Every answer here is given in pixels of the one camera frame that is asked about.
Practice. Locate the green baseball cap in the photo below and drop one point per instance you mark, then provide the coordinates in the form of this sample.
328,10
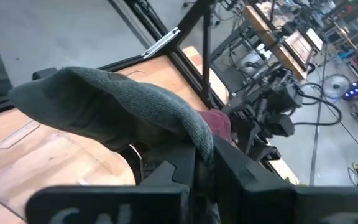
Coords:
120,99

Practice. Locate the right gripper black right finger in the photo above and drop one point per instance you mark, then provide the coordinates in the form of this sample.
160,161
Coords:
275,205

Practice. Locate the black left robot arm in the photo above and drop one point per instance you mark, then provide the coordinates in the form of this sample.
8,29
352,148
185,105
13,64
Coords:
278,90

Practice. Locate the wooden workbench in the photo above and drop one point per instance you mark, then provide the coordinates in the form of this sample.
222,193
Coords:
269,37

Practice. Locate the round floor fan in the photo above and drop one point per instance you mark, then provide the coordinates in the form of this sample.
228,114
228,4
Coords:
336,86

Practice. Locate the blue lit device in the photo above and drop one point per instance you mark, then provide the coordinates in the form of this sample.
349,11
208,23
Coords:
353,91

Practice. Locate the silver metal bracket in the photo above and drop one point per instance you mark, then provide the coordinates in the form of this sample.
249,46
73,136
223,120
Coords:
160,43

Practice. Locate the black frame post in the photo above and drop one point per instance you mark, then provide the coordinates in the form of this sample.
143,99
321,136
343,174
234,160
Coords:
191,18

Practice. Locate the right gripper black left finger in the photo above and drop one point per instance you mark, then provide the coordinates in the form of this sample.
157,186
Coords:
104,205

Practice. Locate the small black block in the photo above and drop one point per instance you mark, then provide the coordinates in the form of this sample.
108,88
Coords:
43,74

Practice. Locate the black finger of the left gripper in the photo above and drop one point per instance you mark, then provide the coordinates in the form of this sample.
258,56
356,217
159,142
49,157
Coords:
264,154
245,137

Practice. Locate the thin black rod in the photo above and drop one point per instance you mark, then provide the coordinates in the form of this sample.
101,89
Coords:
206,62

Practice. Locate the maroon baseball cap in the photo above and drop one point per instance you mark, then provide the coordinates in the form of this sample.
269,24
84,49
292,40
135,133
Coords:
217,123

